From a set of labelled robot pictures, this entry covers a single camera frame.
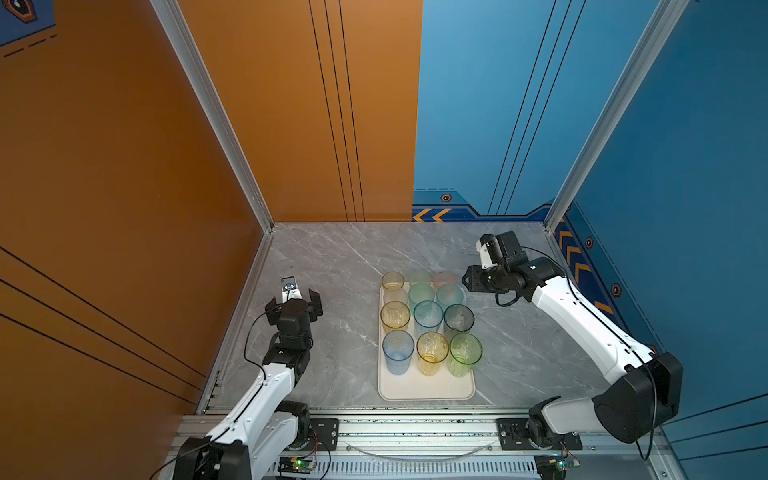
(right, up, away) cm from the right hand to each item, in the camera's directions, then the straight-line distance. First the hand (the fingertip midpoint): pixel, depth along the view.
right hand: (467, 279), depth 81 cm
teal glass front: (-12, -4, +8) cm, 15 cm away
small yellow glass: (-20, -2, +15) cm, 25 cm away
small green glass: (-12, 0, +15) cm, 19 cm away
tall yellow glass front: (-20, -11, +5) cm, 23 cm away
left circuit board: (-44, -43, -11) cm, 62 cm away
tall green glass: (0, -20, 0) cm, 20 cm away
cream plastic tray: (-15, -30, +1) cm, 33 cm away
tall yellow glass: (-10, -18, -4) cm, 21 cm away
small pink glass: (-4, -1, +15) cm, 16 cm away
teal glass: (-2, -6, +13) cm, 14 cm away
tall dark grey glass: (-1, -12, +7) cm, 14 cm away
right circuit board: (+18, -44, -11) cm, 48 cm away
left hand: (-49, -4, +2) cm, 49 cm away
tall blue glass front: (-10, -11, +6) cm, 16 cm away
